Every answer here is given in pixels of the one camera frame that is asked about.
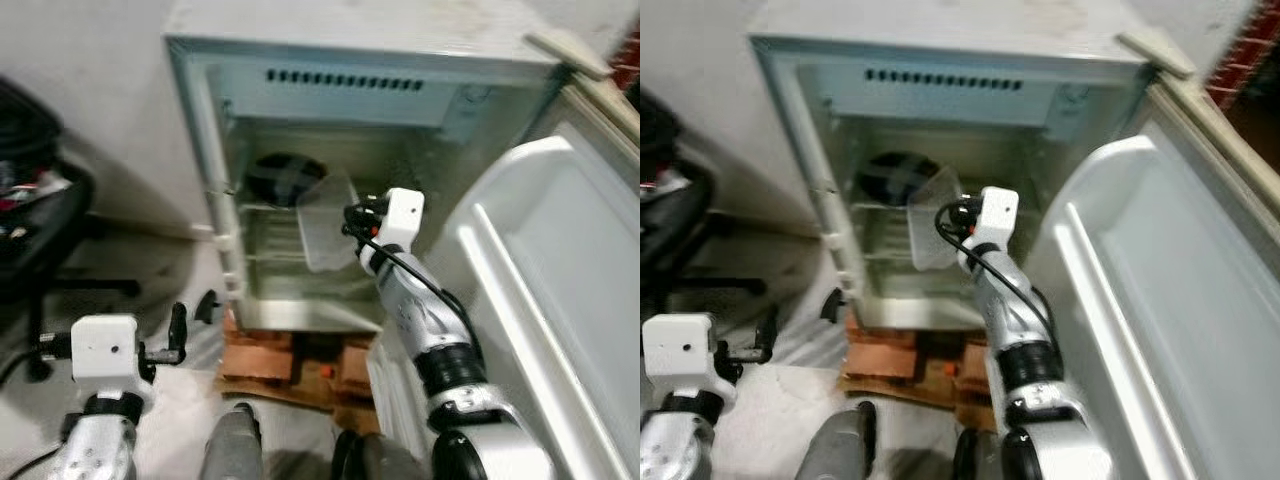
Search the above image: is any white mini fridge body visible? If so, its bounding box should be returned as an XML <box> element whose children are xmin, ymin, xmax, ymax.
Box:
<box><xmin>163</xmin><ymin>0</ymin><xmax>601</xmax><ymax>336</ymax></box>
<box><xmin>748</xmin><ymin>0</ymin><xmax>1191</xmax><ymax>333</ymax></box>

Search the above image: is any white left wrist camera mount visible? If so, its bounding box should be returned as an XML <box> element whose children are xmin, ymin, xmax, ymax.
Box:
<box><xmin>641</xmin><ymin>312</ymin><xmax>724</xmax><ymax>395</ymax></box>
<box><xmin>70</xmin><ymin>314</ymin><xmax>147</xmax><ymax>397</ymax></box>

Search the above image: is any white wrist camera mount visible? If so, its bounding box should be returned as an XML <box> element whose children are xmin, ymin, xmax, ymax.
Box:
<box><xmin>374</xmin><ymin>188</ymin><xmax>426</xmax><ymax>252</ymax></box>
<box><xmin>70</xmin><ymin>314</ymin><xmax>147</xmax><ymax>397</ymax></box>
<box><xmin>641</xmin><ymin>312</ymin><xmax>724</xmax><ymax>395</ymax></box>
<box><xmin>964</xmin><ymin>186</ymin><xmax>1020</xmax><ymax>250</ymax></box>

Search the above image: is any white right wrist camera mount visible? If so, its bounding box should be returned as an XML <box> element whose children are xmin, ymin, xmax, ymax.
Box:
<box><xmin>964</xmin><ymin>186</ymin><xmax>1020</xmax><ymax>250</ymax></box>
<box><xmin>374</xmin><ymin>188</ymin><xmax>426</xmax><ymax>252</ymax></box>

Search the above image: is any grey robot leg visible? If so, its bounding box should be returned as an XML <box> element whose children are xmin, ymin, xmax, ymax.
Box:
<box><xmin>330</xmin><ymin>428</ymin><xmax>433</xmax><ymax>480</ymax></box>
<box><xmin>950</xmin><ymin>427</ymin><xmax>1013</xmax><ymax>480</ymax></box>
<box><xmin>199</xmin><ymin>402</ymin><xmax>267</xmax><ymax>480</ymax></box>
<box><xmin>814</xmin><ymin>400</ymin><xmax>882</xmax><ymax>480</ymax></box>

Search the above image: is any white fridge door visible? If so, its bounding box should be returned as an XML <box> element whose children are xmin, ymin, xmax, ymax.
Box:
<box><xmin>368</xmin><ymin>30</ymin><xmax>641</xmax><ymax>480</ymax></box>
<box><xmin>985</xmin><ymin>30</ymin><xmax>1280</xmax><ymax>480</ymax></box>

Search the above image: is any clear fridge shelf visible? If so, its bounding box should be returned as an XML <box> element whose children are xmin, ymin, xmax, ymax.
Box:
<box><xmin>240</xmin><ymin>203</ymin><xmax>373</xmax><ymax>263</ymax></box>
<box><xmin>855</xmin><ymin>203</ymin><xmax>966</xmax><ymax>263</ymax></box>

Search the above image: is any black office chair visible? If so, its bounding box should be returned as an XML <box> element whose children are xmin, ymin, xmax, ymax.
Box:
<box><xmin>0</xmin><ymin>78</ymin><xmax>143</xmax><ymax>383</ymax></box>
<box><xmin>640</xmin><ymin>88</ymin><xmax>763</xmax><ymax>323</ymax></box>

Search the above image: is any red brick stack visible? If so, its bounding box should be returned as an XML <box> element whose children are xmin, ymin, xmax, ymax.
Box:
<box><xmin>837</xmin><ymin>308</ymin><xmax>1003</xmax><ymax>433</ymax></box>
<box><xmin>215</xmin><ymin>308</ymin><xmax>387</xmax><ymax>437</ymax></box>

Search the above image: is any grey left robot leg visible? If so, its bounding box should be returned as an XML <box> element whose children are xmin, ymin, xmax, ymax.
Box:
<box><xmin>199</xmin><ymin>402</ymin><xmax>267</xmax><ymax>480</ymax></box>
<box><xmin>814</xmin><ymin>400</ymin><xmax>882</xmax><ymax>480</ymax></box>

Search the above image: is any grey right robot leg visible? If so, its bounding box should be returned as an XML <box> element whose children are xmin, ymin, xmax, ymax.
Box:
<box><xmin>950</xmin><ymin>427</ymin><xmax>1013</xmax><ymax>480</ymax></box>
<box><xmin>330</xmin><ymin>428</ymin><xmax>433</xmax><ymax>480</ymax></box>

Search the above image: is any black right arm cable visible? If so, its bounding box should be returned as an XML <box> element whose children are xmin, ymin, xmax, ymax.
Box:
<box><xmin>345</xmin><ymin>203</ymin><xmax>483</xmax><ymax>373</ymax></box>
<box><xmin>936</xmin><ymin>200</ymin><xmax>1063</xmax><ymax>369</ymax></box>

